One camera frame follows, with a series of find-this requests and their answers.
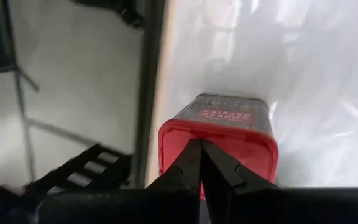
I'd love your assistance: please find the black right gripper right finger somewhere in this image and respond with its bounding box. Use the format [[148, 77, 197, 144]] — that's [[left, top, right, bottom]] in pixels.
[[200, 139, 358, 224]]

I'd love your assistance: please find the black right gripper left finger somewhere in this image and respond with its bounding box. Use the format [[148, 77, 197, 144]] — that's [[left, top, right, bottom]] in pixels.
[[35, 139, 201, 224]]

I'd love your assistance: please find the red lid spice tin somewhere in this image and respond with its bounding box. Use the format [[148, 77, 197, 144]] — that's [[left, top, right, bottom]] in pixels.
[[157, 93, 280, 200]]

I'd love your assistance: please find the black slotted rack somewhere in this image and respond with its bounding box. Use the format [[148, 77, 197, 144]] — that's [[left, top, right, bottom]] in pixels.
[[0, 142, 133, 200]]

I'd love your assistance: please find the clear plastic table sheet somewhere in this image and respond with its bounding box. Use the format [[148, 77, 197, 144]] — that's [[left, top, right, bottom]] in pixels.
[[166, 0, 358, 189]]

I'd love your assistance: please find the black aluminium table frame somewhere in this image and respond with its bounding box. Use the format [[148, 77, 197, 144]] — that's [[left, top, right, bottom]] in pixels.
[[73, 0, 167, 190]]

